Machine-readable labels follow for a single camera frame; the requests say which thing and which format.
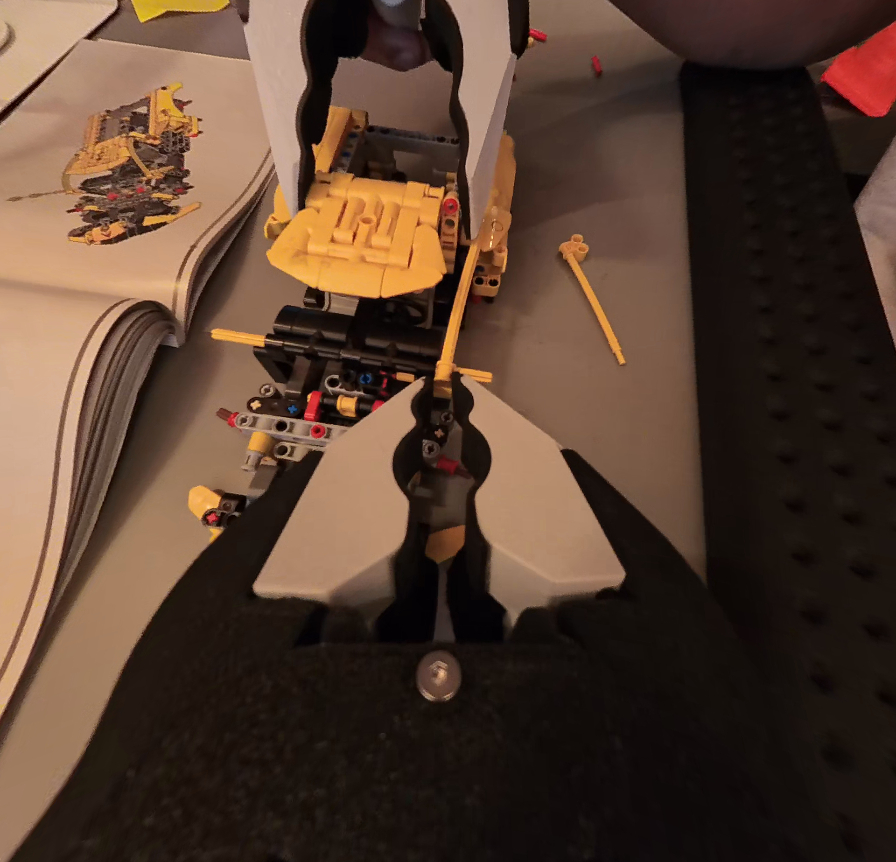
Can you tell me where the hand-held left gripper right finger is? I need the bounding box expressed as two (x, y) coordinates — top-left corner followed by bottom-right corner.
(455, 375), (625, 618)

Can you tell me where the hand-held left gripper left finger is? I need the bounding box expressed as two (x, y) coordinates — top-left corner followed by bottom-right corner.
(252, 376), (438, 621)

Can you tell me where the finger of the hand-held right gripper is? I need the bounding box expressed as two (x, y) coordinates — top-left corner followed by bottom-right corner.
(241, 0), (338, 213)
(426, 0), (519, 241)

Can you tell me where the yellow toy brick car model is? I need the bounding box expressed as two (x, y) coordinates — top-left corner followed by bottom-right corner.
(188, 105), (519, 569)

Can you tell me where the yellow axle with black connector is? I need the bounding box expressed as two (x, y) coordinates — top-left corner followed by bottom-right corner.
(433, 207), (506, 395)

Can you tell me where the instruction booklet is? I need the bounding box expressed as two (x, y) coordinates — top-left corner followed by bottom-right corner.
(0, 36), (277, 719)

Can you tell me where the person's right forearm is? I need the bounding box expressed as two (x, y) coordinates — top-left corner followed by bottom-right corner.
(567, 0), (896, 70)

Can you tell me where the grey desk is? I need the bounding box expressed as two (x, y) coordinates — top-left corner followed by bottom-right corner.
(0, 0), (708, 862)

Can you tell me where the person's right hand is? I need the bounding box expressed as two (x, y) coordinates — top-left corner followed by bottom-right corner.
(370, 8), (431, 70)

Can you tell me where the thin yellow axle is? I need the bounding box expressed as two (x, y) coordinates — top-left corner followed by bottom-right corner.
(566, 252), (627, 366)

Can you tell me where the white sign stand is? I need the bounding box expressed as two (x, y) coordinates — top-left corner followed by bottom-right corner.
(0, 0), (119, 110)

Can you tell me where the person's white shirt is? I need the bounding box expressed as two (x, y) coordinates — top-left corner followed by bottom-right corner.
(853, 154), (896, 306)

